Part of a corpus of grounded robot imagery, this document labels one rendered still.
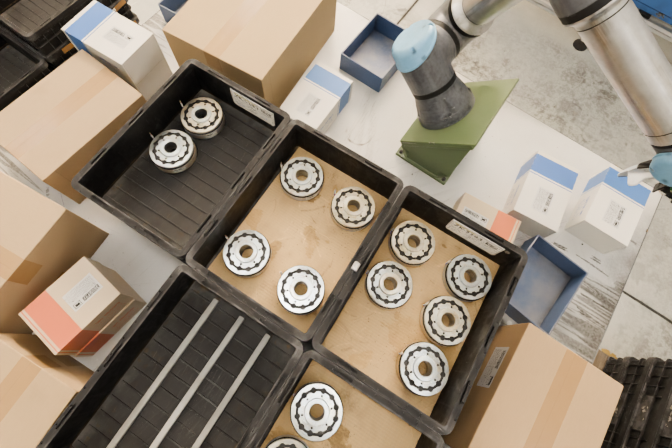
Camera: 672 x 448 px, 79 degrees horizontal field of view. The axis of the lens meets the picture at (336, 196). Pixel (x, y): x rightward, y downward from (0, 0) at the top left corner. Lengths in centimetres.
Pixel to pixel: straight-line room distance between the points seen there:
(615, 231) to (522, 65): 145
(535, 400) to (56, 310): 99
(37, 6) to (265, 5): 107
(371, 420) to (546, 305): 55
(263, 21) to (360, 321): 79
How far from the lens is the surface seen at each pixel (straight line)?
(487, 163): 127
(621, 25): 75
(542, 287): 122
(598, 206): 126
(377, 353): 93
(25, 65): 205
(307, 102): 115
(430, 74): 102
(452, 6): 106
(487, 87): 115
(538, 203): 118
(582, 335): 125
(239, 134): 107
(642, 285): 230
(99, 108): 117
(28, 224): 106
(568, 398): 104
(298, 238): 95
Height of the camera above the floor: 175
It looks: 69 degrees down
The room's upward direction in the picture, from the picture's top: 10 degrees clockwise
